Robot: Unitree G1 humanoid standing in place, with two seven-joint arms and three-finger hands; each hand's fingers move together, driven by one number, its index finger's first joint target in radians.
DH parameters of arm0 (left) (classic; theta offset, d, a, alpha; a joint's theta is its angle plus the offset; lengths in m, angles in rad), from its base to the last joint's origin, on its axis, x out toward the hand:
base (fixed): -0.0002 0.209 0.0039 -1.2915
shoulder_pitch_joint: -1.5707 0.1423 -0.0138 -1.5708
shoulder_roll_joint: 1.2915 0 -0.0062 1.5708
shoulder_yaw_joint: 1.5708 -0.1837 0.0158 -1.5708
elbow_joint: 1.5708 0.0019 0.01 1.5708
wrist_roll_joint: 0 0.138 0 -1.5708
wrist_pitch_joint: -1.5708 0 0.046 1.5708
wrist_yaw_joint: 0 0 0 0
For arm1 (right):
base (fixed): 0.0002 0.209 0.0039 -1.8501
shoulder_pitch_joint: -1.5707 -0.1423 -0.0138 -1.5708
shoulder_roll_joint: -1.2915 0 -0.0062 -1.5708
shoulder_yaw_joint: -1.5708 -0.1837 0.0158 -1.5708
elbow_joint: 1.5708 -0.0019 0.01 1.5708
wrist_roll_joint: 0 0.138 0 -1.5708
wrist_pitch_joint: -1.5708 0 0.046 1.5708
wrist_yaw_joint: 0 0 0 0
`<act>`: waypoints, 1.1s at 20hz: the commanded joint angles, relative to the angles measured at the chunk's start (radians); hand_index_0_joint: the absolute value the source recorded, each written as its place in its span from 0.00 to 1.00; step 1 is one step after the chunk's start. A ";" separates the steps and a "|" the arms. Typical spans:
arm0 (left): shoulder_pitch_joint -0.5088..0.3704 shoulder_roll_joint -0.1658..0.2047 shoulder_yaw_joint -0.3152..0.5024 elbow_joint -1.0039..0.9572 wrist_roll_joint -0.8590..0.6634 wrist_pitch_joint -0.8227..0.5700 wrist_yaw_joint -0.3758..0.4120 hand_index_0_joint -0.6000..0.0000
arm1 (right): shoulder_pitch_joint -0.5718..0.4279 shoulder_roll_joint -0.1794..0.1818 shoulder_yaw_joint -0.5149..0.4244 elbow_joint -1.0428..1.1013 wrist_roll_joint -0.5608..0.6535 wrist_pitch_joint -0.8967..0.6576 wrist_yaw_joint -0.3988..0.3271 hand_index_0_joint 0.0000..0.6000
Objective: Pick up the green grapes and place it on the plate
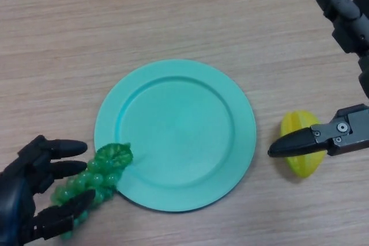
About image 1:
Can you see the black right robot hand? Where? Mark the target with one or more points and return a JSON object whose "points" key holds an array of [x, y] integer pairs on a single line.
{"points": [[294, 143]]}

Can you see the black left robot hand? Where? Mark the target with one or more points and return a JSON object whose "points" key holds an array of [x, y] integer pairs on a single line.
{"points": [[14, 194]]}

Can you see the green plastic grape bunch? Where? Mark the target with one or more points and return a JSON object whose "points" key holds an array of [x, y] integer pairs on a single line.
{"points": [[101, 177]]}

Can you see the round green plate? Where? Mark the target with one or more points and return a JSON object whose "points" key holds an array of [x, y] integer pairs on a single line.
{"points": [[178, 136]]}

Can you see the yellow starfruit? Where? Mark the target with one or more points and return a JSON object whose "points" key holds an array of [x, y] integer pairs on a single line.
{"points": [[305, 169]]}

